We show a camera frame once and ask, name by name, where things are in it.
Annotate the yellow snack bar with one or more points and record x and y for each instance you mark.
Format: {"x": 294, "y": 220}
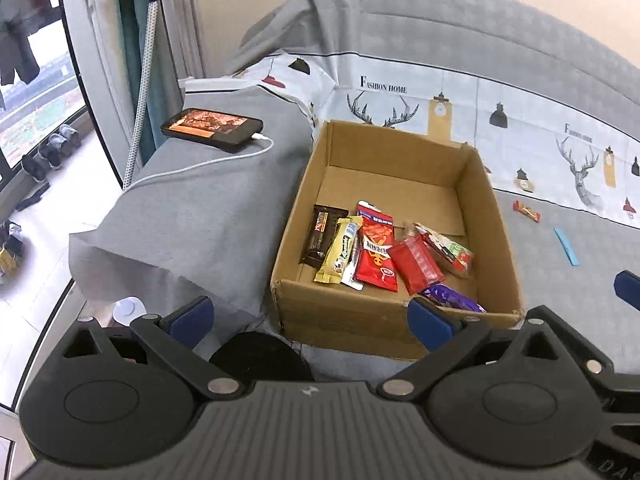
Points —
{"x": 340, "y": 252}

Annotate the checkered pole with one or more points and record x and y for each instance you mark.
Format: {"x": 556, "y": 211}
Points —
{"x": 142, "y": 90}

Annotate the white snack packet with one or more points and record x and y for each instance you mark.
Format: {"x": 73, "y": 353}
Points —
{"x": 356, "y": 272}

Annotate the grey shoe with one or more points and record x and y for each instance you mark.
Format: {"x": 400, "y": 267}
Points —
{"x": 69, "y": 136}
{"x": 51, "y": 152}

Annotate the plain red snack packet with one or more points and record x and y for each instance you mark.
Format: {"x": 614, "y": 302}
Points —
{"x": 415, "y": 265}

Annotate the white sliding door frame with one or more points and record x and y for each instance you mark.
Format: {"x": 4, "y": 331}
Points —
{"x": 95, "y": 60}

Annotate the clear puffed snack packet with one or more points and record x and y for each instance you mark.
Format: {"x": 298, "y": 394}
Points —
{"x": 450, "y": 252}

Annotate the black white shoe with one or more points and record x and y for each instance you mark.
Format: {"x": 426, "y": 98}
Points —
{"x": 10, "y": 235}

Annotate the red blue snack packet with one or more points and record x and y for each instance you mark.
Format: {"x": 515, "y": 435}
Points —
{"x": 377, "y": 260}

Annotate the black round object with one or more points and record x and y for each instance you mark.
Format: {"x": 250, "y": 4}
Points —
{"x": 260, "y": 355}

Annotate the blue candy strip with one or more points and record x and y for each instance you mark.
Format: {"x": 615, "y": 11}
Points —
{"x": 566, "y": 246}

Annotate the dark hanging garment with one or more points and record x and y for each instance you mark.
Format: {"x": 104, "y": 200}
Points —
{"x": 15, "y": 50}

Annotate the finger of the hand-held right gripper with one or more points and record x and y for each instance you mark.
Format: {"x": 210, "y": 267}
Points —
{"x": 627, "y": 287}

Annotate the yellow bag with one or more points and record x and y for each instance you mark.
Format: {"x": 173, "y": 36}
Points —
{"x": 6, "y": 262}

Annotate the white round object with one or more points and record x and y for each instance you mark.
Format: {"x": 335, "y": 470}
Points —
{"x": 127, "y": 310}

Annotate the grey printed bed sheet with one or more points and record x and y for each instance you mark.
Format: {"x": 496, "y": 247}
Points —
{"x": 210, "y": 220}

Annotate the cardboard box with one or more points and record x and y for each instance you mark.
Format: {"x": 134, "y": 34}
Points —
{"x": 380, "y": 185}

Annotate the small red gold candy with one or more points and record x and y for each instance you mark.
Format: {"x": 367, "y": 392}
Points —
{"x": 526, "y": 211}

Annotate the white power strip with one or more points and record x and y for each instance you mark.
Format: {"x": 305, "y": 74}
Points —
{"x": 215, "y": 84}

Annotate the purple snack packet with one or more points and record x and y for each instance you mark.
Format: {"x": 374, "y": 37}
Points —
{"x": 450, "y": 296}

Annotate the dark brown chocolate bar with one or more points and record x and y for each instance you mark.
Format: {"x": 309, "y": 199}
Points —
{"x": 320, "y": 237}

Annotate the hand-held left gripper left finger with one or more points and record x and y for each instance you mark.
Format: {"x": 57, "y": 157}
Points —
{"x": 192, "y": 320}

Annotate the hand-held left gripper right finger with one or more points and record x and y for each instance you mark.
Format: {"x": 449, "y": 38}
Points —
{"x": 430, "y": 322}

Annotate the black smartphone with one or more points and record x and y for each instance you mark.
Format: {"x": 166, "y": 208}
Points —
{"x": 210, "y": 125}

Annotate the black slipper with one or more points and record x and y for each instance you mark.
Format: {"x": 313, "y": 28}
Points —
{"x": 32, "y": 197}

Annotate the teal curtain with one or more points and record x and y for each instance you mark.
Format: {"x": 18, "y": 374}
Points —
{"x": 170, "y": 35}

